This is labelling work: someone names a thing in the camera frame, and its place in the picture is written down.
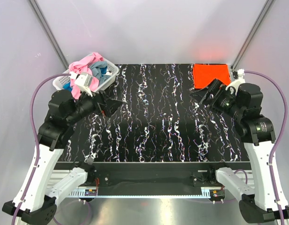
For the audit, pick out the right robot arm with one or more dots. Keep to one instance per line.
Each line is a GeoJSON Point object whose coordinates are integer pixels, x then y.
{"type": "Point", "coordinates": [265, 201]}

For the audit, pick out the pink t-shirt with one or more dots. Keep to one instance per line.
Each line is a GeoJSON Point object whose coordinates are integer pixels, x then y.
{"type": "Point", "coordinates": [82, 66]}

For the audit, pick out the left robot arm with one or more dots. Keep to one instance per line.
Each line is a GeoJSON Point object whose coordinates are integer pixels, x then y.
{"type": "Point", "coordinates": [36, 203]}

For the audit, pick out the folded orange t-shirt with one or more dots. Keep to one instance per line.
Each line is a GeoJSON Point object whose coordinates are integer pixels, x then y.
{"type": "Point", "coordinates": [204, 74]}

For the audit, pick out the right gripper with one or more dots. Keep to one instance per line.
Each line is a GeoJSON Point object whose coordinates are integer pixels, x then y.
{"type": "Point", "coordinates": [217, 88]}

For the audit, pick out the left aluminium frame post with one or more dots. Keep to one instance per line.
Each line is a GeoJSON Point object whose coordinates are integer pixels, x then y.
{"type": "Point", "coordinates": [46, 27]}

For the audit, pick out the aluminium frame post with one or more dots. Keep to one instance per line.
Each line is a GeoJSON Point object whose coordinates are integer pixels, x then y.
{"type": "Point", "coordinates": [46, 27]}
{"type": "Point", "coordinates": [252, 33]}

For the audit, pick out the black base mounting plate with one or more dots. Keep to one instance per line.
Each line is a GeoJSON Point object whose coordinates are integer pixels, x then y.
{"type": "Point", "coordinates": [168, 176]}

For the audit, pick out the grey t-shirt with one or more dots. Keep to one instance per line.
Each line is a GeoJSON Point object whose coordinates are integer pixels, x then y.
{"type": "Point", "coordinates": [99, 70]}

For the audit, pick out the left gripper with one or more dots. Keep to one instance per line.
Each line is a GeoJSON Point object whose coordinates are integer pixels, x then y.
{"type": "Point", "coordinates": [108, 107]}

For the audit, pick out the right aluminium frame post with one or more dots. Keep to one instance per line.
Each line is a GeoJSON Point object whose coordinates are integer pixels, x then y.
{"type": "Point", "coordinates": [252, 33]}

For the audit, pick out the white slotted cable duct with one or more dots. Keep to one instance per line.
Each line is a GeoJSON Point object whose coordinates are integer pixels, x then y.
{"type": "Point", "coordinates": [128, 193]}

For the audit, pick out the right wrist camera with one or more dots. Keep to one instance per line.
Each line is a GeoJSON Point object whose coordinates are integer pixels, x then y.
{"type": "Point", "coordinates": [236, 80]}

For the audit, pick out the white plastic basket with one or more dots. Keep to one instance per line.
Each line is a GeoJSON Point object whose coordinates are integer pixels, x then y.
{"type": "Point", "coordinates": [111, 68]}

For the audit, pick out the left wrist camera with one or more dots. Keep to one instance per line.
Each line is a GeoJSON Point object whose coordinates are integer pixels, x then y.
{"type": "Point", "coordinates": [83, 82]}

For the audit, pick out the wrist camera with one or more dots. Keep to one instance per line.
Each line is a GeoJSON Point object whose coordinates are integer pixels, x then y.
{"type": "Point", "coordinates": [83, 82]}
{"type": "Point", "coordinates": [236, 80]}

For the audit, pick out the blue t-shirt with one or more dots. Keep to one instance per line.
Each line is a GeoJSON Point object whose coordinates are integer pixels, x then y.
{"type": "Point", "coordinates": [67, 86]}

